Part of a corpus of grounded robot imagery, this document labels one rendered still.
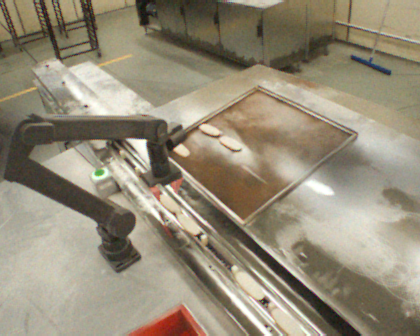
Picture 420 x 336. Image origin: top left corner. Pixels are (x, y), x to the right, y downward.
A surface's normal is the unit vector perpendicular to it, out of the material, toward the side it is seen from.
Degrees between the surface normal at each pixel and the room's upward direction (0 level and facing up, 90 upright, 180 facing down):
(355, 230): 10
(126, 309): 0
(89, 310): 0
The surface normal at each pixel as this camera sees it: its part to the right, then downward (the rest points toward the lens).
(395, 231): -0.24, -0.71
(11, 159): 0.78, 0.32
